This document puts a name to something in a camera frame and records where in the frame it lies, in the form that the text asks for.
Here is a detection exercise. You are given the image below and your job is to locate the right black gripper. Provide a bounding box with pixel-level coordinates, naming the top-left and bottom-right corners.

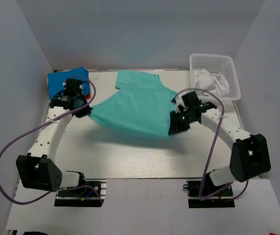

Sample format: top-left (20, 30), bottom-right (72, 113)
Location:
top-left (168, 110), bottom-right (197, 136)

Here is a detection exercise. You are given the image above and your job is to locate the teal t shirt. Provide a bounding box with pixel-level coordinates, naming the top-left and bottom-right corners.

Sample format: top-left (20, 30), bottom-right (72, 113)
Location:
top-left (90, 70), bottom-right (176, 138)

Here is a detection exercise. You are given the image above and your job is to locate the white t shirt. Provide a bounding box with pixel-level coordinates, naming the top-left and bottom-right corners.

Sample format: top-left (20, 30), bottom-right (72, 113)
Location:
top-left (193, 69), bottom-right (229, 97)

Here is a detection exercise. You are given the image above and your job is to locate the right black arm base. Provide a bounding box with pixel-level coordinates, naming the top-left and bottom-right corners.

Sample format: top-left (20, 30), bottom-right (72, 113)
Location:
top-left (181, 180), bottom-right (236, 209)

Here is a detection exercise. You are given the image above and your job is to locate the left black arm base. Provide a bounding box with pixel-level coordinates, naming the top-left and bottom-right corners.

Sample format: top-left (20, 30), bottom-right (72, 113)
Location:
top-left (54, 179), bottom-right (106, 208)

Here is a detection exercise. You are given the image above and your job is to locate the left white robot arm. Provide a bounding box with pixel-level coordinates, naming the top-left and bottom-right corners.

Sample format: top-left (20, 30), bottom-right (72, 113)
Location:
top-left (16, 76), bottom-right (92, 195)

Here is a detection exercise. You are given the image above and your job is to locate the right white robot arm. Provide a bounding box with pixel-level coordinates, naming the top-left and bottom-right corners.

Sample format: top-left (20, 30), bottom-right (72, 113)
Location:
top-left (169, 92), bottom-right (271, 195)

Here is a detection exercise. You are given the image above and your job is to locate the white plastic basket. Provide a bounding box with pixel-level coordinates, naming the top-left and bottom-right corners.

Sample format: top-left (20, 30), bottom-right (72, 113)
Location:
top-left (189, 53), bottom-right (241, 101)

